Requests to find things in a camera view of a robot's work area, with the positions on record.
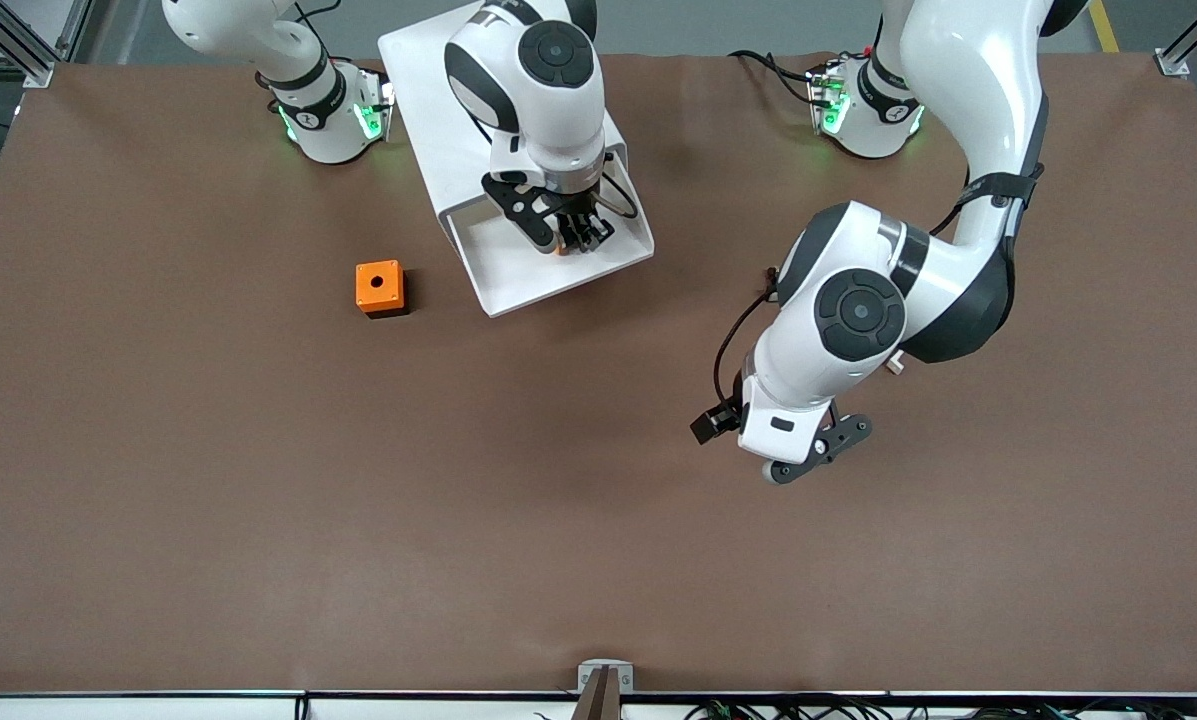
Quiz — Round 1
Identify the white plastic drawer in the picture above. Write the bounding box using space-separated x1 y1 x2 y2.
455 145 655 319

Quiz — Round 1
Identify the white drawer cabinet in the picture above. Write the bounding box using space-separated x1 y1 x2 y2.
377 0 627 233

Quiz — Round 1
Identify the brown mounting bar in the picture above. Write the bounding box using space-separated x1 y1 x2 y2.
573 668 621 720

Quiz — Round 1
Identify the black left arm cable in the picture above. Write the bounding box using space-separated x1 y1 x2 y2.
691 265 789 447

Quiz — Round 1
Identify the orange button enclosure box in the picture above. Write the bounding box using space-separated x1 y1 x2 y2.
355 260 410 319

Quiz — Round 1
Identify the black base cable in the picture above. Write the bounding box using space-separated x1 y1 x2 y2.
728 50 819 106

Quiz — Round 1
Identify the grey metal bracket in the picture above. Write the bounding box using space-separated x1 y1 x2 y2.
577 660 635 694

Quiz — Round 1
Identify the aluminium frame profile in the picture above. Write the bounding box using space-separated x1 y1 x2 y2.
1155 0 1197 76
0 0 94 89

